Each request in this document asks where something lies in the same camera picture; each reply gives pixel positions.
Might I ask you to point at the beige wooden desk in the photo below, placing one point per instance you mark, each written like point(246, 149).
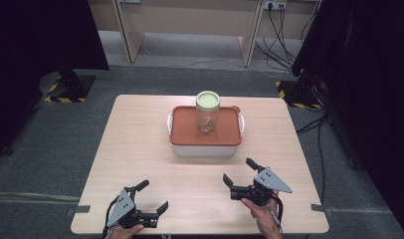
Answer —
point(190, 20)

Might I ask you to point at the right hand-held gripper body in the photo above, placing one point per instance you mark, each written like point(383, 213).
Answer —
point(268, 182)

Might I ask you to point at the black stand base hazard stripes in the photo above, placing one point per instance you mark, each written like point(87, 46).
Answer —
point(69, 89)
point(299, 96)

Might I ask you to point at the person's right hand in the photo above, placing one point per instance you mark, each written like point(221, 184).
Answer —
point(263, 215)

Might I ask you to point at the person's left hand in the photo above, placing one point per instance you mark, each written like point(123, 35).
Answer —
point(123, 233)

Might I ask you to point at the white storage box orange lid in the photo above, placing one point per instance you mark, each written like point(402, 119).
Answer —
point(185, 129)

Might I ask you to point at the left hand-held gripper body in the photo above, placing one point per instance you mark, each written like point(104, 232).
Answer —
point(123, 209)

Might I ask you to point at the white power strip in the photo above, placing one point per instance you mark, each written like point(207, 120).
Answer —
point(274, 4)

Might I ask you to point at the black curtain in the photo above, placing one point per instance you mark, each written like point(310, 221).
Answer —
point(40, 49)
point(372, 83)

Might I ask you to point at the glass jar with green lid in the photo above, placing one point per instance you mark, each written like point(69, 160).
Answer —
point(207, 101)

